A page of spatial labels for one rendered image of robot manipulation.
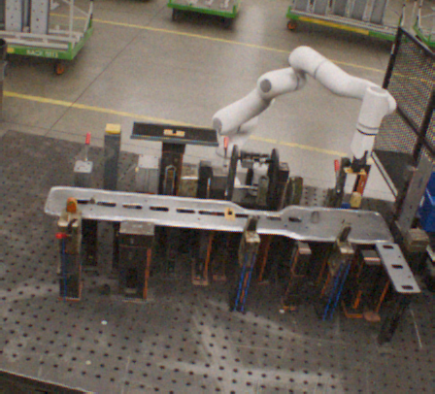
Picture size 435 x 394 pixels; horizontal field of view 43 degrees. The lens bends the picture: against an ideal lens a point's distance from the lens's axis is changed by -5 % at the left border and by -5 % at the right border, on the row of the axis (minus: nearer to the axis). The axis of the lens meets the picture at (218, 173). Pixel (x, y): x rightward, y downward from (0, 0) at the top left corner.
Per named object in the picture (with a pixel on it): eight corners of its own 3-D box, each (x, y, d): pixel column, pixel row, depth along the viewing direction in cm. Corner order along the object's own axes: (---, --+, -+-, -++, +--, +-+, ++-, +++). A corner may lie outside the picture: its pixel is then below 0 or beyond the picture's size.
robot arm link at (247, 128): (210, 148, 273) (217, 105, 260) (239, 140, 284) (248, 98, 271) (225, 162, 266) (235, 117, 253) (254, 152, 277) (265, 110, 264)
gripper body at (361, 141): (353, 120, 209) (347, 147, 214) (361, 133, 200) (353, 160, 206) (372, 122, 210) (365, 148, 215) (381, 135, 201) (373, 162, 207)
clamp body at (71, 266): (54, 304, 207) (51, 227, 189) (60, 279, 219) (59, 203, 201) (83, 307, 208) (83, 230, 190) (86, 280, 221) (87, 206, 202)
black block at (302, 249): (280, 313, 221) (296, 256, 206) (276, 295, 230) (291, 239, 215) (299, 314, 222) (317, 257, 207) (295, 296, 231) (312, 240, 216)
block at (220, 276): (213, 280, 232) (222, 223, 218) (211, 260, 243) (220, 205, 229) (225, 280, 233) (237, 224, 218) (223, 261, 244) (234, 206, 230)
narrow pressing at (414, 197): (406, 237, 225) (432, 165, 208) (397, 220, 235) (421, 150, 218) (407, 237, 225) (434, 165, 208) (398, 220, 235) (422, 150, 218)
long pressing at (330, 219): (40, 218, 203) (40, 214, 202) (51, 186, 223) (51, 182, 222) (396, 246, 221) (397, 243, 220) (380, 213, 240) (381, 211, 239)
